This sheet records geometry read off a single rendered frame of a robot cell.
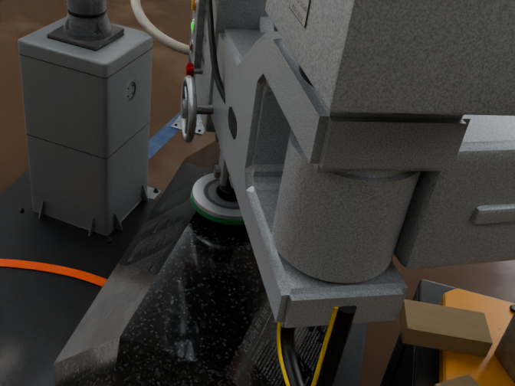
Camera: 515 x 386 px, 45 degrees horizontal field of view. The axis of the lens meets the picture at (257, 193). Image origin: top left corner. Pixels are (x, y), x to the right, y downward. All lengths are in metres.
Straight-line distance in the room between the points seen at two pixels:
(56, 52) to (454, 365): 1.82
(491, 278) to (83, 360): 2.18
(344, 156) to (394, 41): 0.19
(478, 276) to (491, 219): 2.22
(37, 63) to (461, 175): 2.04
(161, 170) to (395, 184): 2.63
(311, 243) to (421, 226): 0.16
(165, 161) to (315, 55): 2.81
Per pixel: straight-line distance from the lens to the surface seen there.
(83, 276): 2.70
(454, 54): 0.67
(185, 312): 1.43
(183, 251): 1.58
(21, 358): 2.44
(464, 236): 0.96
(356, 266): 0.90
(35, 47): 2.63
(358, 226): 0.85
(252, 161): 1.10
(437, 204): 0.89
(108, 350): 1.40
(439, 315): 1.57
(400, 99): 0.66
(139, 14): 2.06
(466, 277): 3.12
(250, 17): 1.37
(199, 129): 3.78
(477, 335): 1.57
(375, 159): 0.78
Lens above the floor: 1.85
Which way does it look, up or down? 34 degrees down
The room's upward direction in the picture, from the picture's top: 9 degrees clockwise
